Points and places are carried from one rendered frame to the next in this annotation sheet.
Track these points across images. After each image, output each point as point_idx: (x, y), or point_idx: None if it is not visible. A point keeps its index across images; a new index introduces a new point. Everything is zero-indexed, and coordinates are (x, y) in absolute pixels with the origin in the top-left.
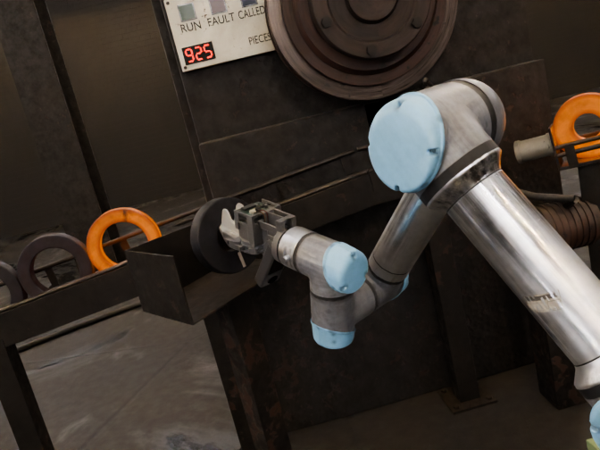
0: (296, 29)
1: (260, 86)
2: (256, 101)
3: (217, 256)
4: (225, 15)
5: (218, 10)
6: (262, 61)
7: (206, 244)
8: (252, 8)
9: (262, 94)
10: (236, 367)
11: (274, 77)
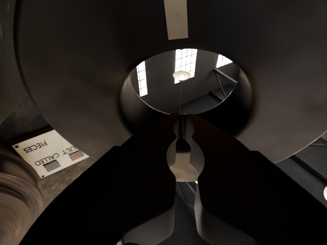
0: (4, 202)
1: (25, 110)
2: (26, 96)
3: (310, 63)
4: (69, 151)
5: (76, 153)
6: (27, 129)
7: (307, 121)
8: (47, 161)
9: (20, 103)
10: None
11: (9, 119)
